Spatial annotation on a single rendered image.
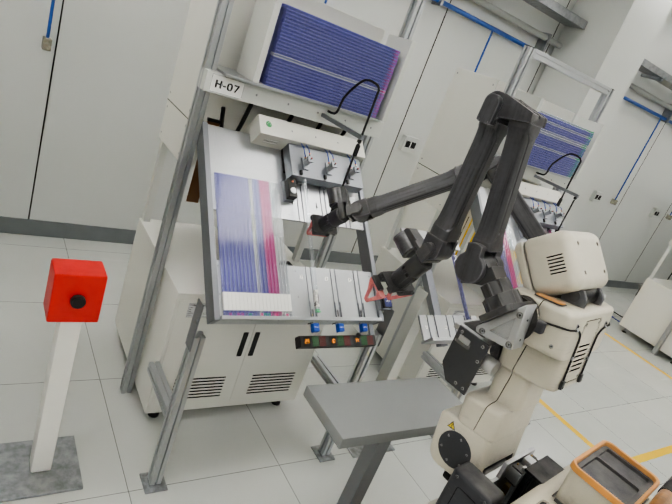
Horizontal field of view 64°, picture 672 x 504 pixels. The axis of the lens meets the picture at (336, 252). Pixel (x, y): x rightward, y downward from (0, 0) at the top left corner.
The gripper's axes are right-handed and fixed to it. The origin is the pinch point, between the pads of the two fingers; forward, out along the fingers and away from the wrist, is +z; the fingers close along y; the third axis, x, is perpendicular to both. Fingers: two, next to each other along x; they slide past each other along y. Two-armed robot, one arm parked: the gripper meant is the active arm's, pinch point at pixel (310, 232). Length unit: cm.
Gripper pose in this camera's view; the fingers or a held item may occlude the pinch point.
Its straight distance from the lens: 194.1
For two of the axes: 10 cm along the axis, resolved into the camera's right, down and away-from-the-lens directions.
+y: -7.9, -0.9, -6.1
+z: -6.0, 2.9, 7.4
